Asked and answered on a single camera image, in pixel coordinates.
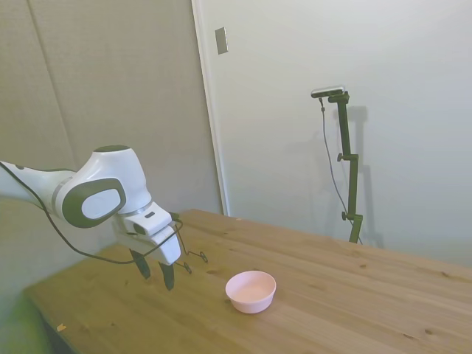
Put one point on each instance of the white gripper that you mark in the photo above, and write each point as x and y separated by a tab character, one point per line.
166	250

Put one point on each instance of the pink bowl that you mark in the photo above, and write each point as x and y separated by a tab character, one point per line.
250	302

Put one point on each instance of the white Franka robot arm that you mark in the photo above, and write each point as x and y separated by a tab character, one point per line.
110	166

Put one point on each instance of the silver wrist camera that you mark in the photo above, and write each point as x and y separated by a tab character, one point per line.
155	226

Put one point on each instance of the white door frame trim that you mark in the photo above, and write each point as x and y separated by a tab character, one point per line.
210	110

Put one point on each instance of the dark articulated camera stand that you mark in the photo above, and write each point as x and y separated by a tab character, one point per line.
352	184

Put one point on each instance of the grey wall switch plate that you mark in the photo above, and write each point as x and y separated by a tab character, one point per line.
221	40

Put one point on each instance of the grey exterior camera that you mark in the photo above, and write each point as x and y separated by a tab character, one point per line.
328	91

